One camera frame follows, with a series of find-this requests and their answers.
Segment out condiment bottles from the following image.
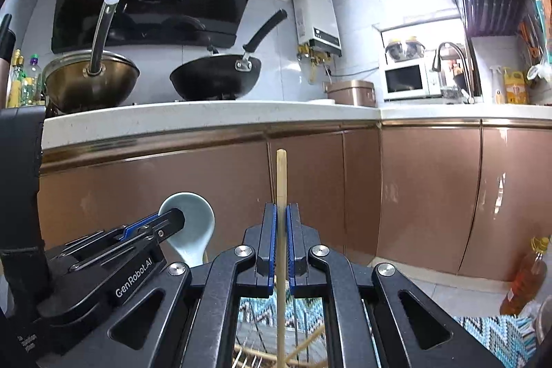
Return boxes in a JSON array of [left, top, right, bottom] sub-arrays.
[[8, 48, 47, 109]]

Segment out black wok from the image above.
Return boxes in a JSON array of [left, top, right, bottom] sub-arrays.
[[169, 8, 289, 101]]

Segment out white microwave oven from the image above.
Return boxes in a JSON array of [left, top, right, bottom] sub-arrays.
[[382, 62, 443, 101]]

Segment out steel kitchen faucet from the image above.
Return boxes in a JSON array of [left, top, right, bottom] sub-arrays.
[[432, 41, 476, 106]]

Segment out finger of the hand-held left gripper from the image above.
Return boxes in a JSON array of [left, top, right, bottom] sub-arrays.
[[47, 213, 160, 259], [65, 208, 187, 266]]

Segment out white spray bottle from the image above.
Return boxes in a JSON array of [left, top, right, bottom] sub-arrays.
[[489, 65, 508, 106]]

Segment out yellow detergent bottle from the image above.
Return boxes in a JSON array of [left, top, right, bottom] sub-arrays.
[[502, 68, 530, 106]]

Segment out zigzag patterned cloth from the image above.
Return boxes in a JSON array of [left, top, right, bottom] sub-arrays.
[[236, 296, 541, 368]]

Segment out clear plastic utensil holder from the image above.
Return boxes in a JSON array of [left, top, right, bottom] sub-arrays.
[[233, 297, 329, 368]]

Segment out white water heater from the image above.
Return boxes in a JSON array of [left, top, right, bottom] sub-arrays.
[[292, 0, 343, 59]]

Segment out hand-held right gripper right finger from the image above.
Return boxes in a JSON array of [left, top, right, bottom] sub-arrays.
[[287, 203, 506, 368]]

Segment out white kitchen countertop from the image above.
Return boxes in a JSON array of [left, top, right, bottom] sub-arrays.
[[41, 98, 552, 151]]

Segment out steel wok with glass lid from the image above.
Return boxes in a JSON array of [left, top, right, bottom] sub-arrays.
[[43, 0, 141, 113]]

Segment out brown rice cooker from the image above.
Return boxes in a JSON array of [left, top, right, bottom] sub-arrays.
[[324, 79, 377, 108]]

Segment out brown kitchen cabinets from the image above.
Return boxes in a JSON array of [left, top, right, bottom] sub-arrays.
[[37, 117, 552, 283]]

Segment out wooden chopstick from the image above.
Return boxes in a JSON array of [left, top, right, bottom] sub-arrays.
[[276, 149, 288, 368], [285, 325, 327, 365]]

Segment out cooking oil bottle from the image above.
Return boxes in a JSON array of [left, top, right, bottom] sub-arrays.
[[499, 236, 552, 318]]

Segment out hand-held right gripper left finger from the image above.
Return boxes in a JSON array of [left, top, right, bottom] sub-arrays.
[[38, 203, 277, 368]]

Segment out steel pots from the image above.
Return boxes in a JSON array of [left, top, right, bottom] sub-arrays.
[[385, 36, 428, 63]]

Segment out pale ceramic spoon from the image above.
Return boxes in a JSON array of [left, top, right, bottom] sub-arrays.
[[158, 191, 216, 268]]

